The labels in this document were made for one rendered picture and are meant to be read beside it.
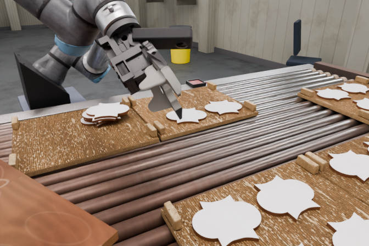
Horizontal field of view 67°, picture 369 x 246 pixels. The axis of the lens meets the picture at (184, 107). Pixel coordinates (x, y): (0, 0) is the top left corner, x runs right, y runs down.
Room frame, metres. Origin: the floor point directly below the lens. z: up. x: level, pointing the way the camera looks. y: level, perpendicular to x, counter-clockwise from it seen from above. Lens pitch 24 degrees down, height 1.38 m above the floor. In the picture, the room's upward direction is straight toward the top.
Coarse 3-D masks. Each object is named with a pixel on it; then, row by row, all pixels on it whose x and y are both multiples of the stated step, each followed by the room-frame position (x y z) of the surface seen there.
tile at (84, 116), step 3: (84, 114) 0.87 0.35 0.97; (84, 117) 0.86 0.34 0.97; (87, 117) 0.85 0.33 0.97; (90, 117) 0.85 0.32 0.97; (93, 117) 0.85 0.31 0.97; (93, 120) 0.83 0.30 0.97; (96, 120) 0.83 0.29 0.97; (99, 120) 0.84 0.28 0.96; (102, 120) 0.84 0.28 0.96; (114, 120) 0.84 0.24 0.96
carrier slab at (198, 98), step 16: (176, 96) 1.13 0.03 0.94; (192, 96) 1.13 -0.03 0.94; (208, 96) 1.13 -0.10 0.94; (224, 96) 1.13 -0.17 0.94; (144, 112) 0.97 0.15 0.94; (160, 112) 0.97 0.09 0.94; (208, 112) 0.97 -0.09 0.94; (240, 112) 0.97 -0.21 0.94; (256, 112) 0.97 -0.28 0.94; (176, 128) 0.83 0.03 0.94; (192, 128) 0.83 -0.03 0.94; (208, 128) 0.86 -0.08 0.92
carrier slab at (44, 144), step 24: (24, 120) 0.90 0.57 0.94; (48, 120) 0.90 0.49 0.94; (72, 120) 0.90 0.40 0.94; (120, 120) 0.90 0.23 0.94; (24, 144) 0.73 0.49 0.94; (48, 144) 0.73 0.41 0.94; (72, 144) 0.73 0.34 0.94; (96, 144) 0.73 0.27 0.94; (120, 144) 0.73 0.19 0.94; (144, 144) 0.74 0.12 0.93; (24, 168) 0.61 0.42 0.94; (48, 168) 0.61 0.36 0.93
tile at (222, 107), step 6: (210, 102) 1.04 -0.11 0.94; (216, 102) 1.04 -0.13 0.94; (222, 102) 1.04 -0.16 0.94; (228, 102) 1.04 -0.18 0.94; (234, 102) 1.05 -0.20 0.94; (210, 108) 0.98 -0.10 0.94; (216, 108) 0.98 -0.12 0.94; (222, 108) 0.98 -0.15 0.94; (228, 108) 0.98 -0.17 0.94; (234, 108) 0.98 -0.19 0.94; (240, 108) 0.98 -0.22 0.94; (222, 114) 0.94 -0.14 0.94
